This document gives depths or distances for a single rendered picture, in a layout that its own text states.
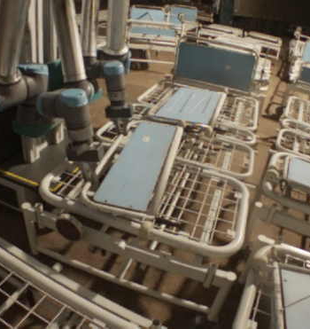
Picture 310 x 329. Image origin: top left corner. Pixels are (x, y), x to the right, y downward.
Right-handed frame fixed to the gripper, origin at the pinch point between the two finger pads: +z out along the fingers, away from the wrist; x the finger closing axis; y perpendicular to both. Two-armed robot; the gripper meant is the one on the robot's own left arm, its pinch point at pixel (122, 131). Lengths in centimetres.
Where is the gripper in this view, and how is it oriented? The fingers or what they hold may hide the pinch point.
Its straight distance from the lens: 152.1
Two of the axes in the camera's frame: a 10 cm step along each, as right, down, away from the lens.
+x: 9.7, 0.3, -2.3
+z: 0.9, 8.6, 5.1
